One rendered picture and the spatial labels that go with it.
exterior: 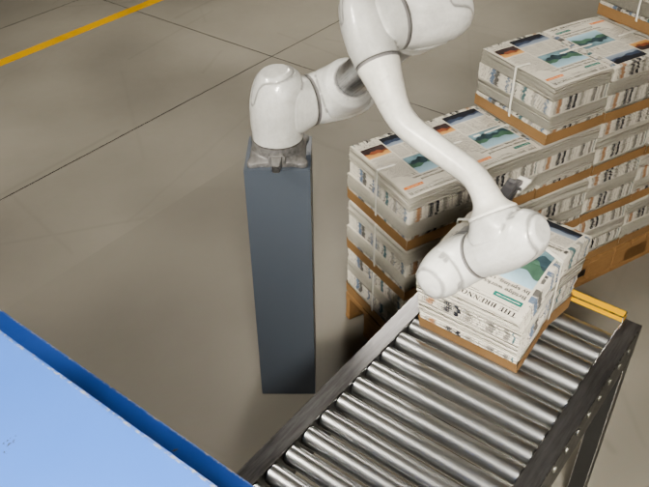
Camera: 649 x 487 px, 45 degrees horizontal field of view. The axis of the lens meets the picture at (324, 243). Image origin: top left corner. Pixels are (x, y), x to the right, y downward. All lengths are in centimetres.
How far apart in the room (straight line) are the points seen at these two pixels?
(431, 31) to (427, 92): 318
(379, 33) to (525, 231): 54
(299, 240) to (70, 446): 187
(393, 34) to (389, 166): 98
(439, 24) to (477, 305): 65
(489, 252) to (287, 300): 121
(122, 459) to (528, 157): 233
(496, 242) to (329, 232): 223
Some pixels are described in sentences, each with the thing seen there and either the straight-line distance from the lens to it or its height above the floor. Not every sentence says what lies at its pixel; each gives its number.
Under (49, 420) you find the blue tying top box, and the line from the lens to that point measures 69.
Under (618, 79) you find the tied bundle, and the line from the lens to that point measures 300.
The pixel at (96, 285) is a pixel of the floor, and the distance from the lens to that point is 357.
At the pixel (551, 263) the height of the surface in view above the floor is 106.
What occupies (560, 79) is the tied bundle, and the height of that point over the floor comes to 106.
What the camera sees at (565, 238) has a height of 104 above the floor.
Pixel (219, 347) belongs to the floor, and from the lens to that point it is 318.
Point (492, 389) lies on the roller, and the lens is 198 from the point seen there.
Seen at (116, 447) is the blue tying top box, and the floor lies 175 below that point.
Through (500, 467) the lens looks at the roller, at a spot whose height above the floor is 79.
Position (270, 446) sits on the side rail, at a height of 80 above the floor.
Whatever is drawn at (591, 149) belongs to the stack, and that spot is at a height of 73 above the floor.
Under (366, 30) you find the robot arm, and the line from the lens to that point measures 173.
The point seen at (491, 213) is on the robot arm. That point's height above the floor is 136.
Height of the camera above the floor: 225
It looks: 38 degrees down
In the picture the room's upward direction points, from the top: 1 degrees counter-clockwise
